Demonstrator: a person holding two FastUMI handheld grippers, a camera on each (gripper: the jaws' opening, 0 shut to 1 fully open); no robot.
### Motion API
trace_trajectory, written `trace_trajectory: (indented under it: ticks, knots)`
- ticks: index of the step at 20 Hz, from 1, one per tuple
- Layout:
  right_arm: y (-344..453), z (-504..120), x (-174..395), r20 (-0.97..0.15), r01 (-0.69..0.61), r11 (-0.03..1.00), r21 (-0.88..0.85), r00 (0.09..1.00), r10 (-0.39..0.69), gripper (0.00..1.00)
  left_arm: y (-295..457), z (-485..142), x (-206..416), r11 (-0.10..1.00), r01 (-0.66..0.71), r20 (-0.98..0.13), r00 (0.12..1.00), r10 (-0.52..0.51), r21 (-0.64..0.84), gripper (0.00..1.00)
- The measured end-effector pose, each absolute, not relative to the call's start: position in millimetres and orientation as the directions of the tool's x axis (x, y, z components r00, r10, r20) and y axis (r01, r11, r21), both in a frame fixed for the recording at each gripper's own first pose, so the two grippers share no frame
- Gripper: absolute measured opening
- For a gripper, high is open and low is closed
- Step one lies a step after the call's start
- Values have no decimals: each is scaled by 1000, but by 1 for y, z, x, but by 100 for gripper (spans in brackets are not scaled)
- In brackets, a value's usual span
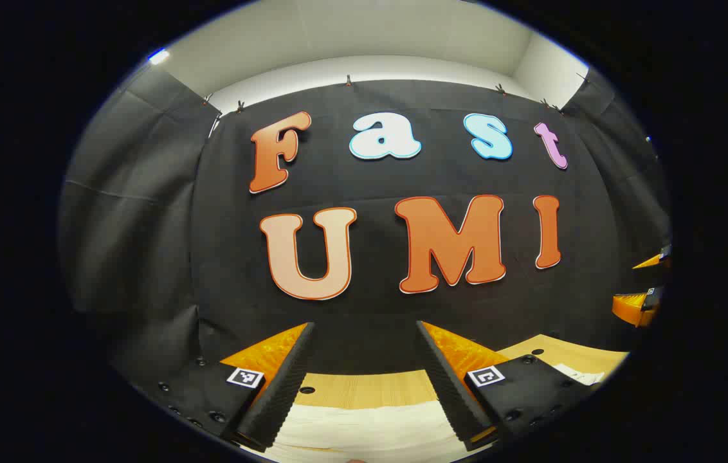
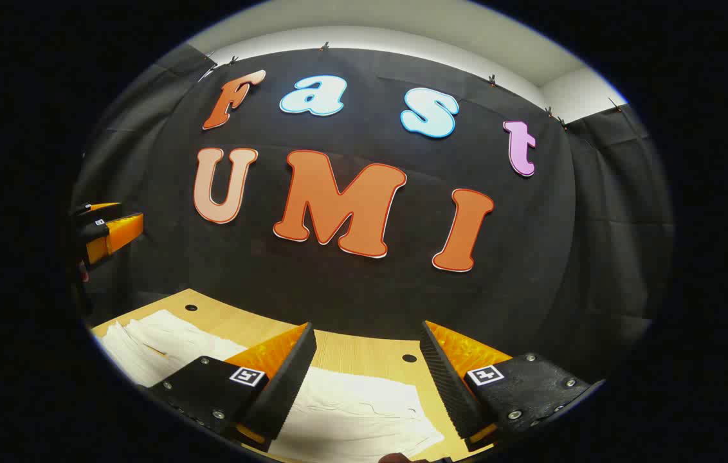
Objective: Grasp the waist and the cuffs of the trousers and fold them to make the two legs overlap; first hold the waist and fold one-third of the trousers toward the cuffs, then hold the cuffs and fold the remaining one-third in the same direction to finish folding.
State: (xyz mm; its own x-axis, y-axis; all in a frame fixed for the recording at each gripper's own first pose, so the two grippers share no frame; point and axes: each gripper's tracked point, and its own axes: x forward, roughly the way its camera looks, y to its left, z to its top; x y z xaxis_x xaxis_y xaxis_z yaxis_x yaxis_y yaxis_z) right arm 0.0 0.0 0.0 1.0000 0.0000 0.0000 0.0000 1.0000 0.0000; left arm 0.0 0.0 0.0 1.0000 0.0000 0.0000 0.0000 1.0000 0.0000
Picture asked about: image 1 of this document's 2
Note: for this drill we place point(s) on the black backdrop cloth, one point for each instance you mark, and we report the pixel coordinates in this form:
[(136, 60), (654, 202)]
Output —
[(370, 308)]

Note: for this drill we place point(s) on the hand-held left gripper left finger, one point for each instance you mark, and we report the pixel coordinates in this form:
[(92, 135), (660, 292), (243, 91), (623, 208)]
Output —
[(283, 392)]

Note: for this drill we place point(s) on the white paper label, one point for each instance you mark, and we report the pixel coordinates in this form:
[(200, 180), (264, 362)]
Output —
[(579, 374)]

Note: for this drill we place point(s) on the white jeans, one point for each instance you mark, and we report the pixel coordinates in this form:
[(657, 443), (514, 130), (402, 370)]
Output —
[(364, 431)]

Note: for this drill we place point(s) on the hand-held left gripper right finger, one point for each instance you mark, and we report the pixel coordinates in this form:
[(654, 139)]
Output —
[(447, 392)]

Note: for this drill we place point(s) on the ceiling light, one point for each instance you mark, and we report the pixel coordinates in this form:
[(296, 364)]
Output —
[(159, 56)]

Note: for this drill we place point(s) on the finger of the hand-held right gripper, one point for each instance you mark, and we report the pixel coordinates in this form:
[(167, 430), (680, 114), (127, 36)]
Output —
[(656, 260), (634, 307)]

